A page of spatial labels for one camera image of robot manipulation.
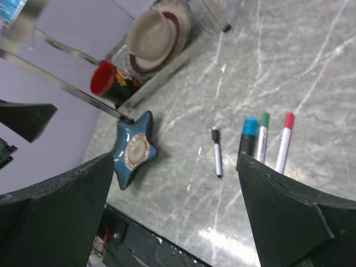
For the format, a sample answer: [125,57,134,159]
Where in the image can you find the blue star shaped dish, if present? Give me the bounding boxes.
[112,111,157,190]

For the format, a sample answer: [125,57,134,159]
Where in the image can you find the beige bowl on rack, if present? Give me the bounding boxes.
[125,9,179,62]

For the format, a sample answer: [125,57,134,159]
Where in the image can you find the red cup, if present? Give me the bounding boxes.
[90,61,141,106]

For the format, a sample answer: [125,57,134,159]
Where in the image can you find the thin white pen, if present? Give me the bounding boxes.
[211,127,223,178]

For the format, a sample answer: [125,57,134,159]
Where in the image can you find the white marker with red tip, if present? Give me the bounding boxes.
[275,113,295,174]

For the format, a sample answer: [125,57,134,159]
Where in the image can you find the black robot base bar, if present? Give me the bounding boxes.
[97,204,211,267]

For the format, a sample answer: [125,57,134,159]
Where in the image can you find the blue pen cap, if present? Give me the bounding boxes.
[241,118,258,136]

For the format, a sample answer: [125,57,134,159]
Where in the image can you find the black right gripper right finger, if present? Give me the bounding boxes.
[236,154,355,266]

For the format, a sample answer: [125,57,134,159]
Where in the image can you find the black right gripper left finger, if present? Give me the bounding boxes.
[1,153,114,266]

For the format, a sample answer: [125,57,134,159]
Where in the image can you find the metal dish rack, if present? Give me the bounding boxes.
[0,0,232,123]

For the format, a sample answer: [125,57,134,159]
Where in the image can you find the white marker with green tip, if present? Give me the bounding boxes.
[256,112,270,163]

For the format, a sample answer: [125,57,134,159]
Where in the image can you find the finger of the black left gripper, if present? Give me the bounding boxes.
[1,100,57,142]

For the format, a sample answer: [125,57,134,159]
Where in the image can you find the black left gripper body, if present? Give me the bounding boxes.
[0,139,17,169]

